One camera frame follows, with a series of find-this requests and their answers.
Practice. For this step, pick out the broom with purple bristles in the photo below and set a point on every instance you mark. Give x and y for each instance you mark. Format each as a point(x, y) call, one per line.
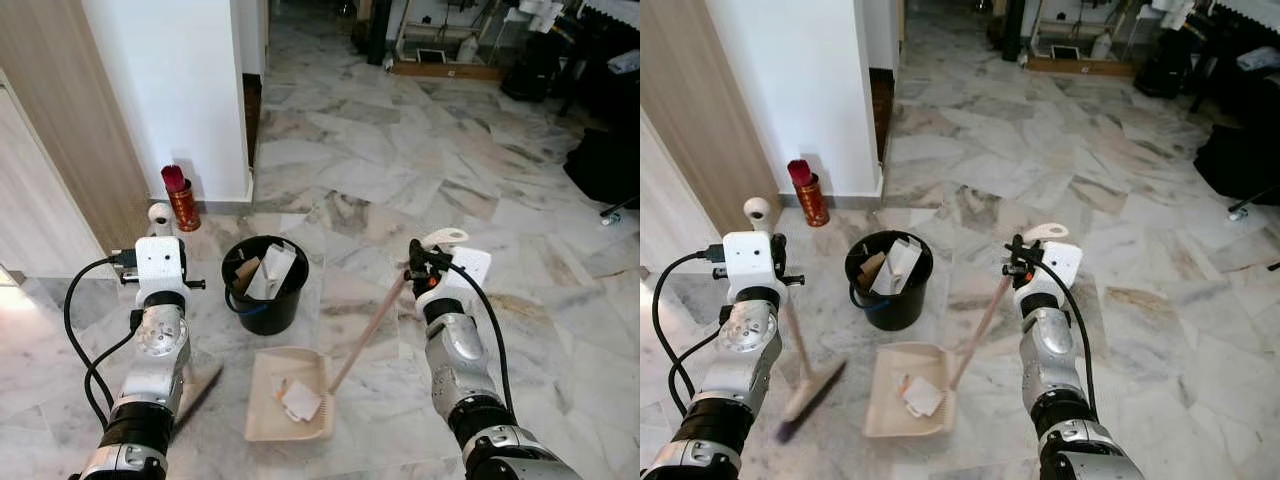
point(815, 395)
point(200, 400)

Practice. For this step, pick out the orange can with red cap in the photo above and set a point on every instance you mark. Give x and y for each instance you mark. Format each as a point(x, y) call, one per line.
point(184, 205)
point(811, 200)

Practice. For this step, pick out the black floor bag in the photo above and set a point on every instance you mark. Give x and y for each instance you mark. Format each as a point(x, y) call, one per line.
point(535, 70)
point(1165, 65)

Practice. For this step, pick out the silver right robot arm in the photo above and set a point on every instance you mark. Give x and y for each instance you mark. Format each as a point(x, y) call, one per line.
point(1050, 360)
point(460, 370)

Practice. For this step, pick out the white paper box scrap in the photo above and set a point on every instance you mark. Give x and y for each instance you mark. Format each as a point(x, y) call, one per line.
point(924, 397)
point(300, 400)

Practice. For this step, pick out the brown cardboard piece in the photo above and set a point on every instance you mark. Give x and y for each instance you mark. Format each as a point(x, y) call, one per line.
point(870, 270)
point(245, 275)

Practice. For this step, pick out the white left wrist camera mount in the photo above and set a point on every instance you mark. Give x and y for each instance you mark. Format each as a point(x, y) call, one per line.
point(748, 262)
point(160, 265)

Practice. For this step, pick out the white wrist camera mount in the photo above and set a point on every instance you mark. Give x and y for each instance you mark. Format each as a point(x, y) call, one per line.
point(468, 272)
point(160, 265)
point(748, 262)
point(1062, 265)

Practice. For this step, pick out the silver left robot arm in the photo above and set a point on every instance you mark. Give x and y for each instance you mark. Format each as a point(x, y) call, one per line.
point(740, 375)
point(150, 380)

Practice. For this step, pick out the black bucket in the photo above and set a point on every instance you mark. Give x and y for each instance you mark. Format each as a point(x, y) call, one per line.
point(893, 310)
point(270, 315)

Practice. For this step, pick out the white plastic jug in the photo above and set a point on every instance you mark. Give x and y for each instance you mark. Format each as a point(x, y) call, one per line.
point(1101, 46)
point(466, 50)

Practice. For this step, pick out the black table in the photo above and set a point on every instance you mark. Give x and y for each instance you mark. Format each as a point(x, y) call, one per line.
point(600, 95)
point(1240, 95)

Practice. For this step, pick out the wood panel wardrobe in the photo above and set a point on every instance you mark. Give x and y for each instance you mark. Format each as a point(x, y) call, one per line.
point(690, 120)
point(60, 130)

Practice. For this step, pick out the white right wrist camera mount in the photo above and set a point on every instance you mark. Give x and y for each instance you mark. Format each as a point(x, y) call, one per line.
point(468, 272)
point(1062, 265)

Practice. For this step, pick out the black cylindrical bag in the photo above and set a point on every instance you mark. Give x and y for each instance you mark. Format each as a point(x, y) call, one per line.
point(378, 30)
point(1012, 28)

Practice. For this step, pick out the white low shelf unit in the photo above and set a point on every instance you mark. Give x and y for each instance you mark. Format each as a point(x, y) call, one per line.
point(440, 25)
point(1075, 22)

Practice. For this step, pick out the white lace tablecloth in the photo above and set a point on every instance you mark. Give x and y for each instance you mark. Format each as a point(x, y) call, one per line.
point(1245, 8)
point(615, 10)

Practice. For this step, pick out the brown wooden plinth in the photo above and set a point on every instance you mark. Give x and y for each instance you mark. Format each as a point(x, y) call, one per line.
point(1080, 67)
point(450, 71)

